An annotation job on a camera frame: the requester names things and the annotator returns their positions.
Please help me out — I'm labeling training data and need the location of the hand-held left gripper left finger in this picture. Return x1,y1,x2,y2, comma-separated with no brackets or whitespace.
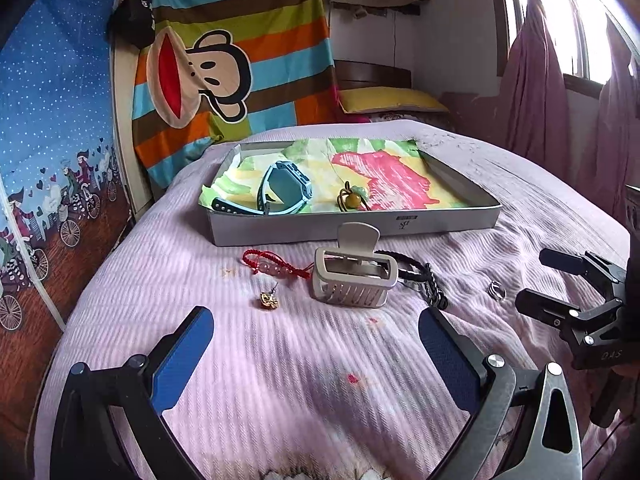
50,305,216,480

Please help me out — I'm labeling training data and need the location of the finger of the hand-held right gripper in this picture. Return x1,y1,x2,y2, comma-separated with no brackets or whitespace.
539,247,628,292
515,287,626,347

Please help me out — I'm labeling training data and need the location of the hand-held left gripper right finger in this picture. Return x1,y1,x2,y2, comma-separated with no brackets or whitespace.
417,306,583,480

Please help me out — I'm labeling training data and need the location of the black braided bracelet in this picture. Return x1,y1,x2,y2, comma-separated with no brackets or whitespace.
375,249,449,309

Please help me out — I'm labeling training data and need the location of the gold earring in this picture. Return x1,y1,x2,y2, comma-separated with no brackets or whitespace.
257,285,281,311

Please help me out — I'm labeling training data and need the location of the beige hair claw clip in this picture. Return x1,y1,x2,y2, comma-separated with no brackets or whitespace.
313,222,398,308

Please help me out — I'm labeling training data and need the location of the red braided bracelet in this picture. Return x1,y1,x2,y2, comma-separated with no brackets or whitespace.
242,249,316,286

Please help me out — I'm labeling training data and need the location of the silver metal tray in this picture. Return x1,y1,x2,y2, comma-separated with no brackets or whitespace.
201,136,502,247

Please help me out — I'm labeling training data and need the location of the pink curtain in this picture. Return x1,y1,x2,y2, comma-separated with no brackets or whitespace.
500,0,640,221

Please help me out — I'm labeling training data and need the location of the painted paper tray liner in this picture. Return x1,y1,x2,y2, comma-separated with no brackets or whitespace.
201,137,473,211

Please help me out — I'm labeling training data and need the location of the light blue smartwatch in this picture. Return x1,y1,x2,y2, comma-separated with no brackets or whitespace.
211,160,316,216

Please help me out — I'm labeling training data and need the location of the yellow pillow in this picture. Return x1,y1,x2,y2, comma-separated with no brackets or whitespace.
339,87,451,115

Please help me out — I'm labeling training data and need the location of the beige wooden board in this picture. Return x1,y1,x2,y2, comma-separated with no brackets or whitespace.
112,45,151,223

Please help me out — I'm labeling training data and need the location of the window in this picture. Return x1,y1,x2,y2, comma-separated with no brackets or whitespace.
495,0,640,92

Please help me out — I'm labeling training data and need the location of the dark wooden headboard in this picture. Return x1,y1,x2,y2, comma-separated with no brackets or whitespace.
334,59,412,92

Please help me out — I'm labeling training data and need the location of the blue cyclist print cloth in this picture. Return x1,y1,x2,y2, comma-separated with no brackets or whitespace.
0,0,136,461

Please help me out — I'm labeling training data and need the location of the black hanging bag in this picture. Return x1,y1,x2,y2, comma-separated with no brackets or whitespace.
109,0,156,51

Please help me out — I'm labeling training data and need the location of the striped monkey print blanket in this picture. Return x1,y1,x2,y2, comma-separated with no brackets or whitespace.
131,0,351,188

